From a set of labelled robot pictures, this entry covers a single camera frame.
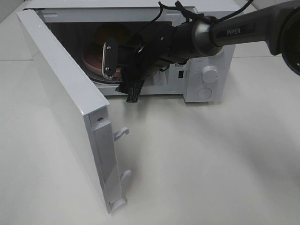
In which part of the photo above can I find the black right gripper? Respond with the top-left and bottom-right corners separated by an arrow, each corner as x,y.
102,24 -> 178,103

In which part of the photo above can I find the pink round plate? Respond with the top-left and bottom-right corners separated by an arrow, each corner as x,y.
82,42 -> 122,81

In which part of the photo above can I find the burger with sesame-free bun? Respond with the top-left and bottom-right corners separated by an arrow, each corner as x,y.
94,22 -> 130,45

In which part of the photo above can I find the white microwave door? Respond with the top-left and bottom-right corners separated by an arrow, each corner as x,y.
17,9 -> 131,213

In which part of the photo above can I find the round white door release button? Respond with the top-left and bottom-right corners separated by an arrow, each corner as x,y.
197,88 -> 212,99

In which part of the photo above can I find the white microwave knob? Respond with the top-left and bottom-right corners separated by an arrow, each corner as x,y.
201,66 -> 218,83

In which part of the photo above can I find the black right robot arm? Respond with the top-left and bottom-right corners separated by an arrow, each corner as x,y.
102,0 -> 300,103

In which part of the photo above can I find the glass microwave turntable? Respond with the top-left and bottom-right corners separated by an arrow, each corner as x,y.
86,71 -> 122,84

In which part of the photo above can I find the white microwave oven body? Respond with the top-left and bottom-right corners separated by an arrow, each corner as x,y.
23,0 -> 235,103

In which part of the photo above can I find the white warning label sticker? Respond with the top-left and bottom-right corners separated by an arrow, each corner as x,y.
174,63 -> 186,70

